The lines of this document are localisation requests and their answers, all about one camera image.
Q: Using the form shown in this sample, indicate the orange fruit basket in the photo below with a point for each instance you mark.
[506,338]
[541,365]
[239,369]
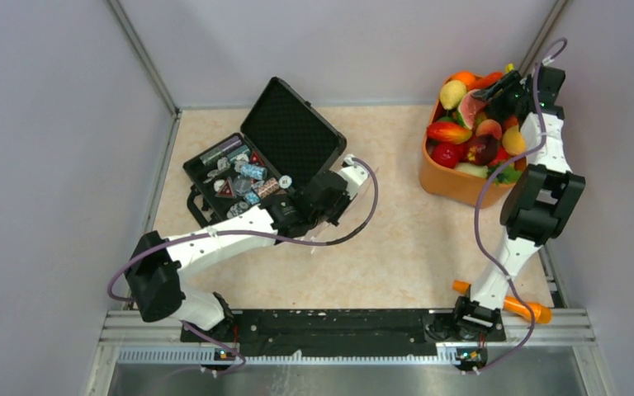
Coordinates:
[458,186]

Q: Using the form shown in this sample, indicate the red yellow toy mango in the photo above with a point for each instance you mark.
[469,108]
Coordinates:
[448,132]

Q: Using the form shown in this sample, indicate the red toy tomato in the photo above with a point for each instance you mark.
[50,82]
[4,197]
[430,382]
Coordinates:
[446,154]

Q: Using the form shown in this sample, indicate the toy peach orange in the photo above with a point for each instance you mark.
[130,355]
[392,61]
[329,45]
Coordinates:
[513,141]

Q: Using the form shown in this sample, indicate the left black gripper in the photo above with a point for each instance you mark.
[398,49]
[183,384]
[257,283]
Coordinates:
[346,200]

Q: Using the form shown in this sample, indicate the toy watermelon slice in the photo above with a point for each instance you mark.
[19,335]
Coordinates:
[468,109]

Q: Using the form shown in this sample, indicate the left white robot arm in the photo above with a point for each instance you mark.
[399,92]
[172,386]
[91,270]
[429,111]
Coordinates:
[160,268]

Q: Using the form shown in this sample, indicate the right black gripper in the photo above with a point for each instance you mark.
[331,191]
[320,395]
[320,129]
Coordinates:
[494,109]

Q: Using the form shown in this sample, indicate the clear zip top bag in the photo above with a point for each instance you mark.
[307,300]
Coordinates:
[360,177]

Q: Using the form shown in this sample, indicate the white ten poker chip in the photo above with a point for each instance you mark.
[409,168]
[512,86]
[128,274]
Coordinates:
[284,181]

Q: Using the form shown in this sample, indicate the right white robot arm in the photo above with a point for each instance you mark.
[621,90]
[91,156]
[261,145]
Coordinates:
[538,207]

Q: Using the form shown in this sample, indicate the black poker chip case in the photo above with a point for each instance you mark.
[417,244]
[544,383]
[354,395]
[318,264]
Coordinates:
[282,133]

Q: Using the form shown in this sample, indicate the orange toy carrot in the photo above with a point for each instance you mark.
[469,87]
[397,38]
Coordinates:
[542,314]

